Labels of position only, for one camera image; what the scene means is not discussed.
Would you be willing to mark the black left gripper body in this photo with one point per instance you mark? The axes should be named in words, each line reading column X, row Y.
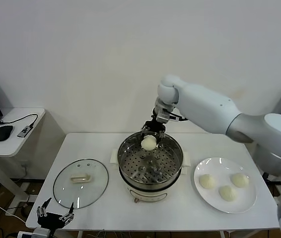
column 51, row 221

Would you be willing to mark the black computer mouse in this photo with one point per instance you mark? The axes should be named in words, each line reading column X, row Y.
column 3, row 133

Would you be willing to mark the white steamed baozi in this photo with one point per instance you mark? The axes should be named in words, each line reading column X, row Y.
column 207, row 181
column 227, row 193
column 148, row 143
column 239, row 179

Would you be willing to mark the round glass pot lid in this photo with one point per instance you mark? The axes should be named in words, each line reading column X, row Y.
column 93, row 178

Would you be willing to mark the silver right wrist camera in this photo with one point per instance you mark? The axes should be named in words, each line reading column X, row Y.
column 162, row 115

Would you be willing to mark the stainless steel steamer basket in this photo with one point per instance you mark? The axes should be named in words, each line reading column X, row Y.
column 172, row 148

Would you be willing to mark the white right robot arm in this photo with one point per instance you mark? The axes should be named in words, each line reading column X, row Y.
column 205, row 106

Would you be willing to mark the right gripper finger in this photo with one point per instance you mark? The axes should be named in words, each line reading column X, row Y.
column 145, row 131
column 161, row 138

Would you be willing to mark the white side table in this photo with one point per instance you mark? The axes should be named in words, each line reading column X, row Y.
column 19, row 146

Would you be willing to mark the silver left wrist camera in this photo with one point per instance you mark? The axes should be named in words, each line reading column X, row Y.
column 40, row 233

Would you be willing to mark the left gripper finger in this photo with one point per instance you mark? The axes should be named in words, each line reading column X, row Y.
column 42, row 210
column 69, row 215

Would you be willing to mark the white round plate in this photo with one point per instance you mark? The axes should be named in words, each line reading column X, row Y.
column 230, row 168

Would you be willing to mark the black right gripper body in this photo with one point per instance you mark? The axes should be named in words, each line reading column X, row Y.
column 155, row 127

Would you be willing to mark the cream electric cooker base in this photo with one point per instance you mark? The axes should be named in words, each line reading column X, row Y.
column 150, row 196

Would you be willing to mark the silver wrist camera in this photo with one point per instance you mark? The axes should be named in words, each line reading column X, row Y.
column 162, row 115
column 40, row 233

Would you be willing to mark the grey usb hub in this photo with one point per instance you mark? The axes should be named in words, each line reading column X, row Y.
column 23, row 132

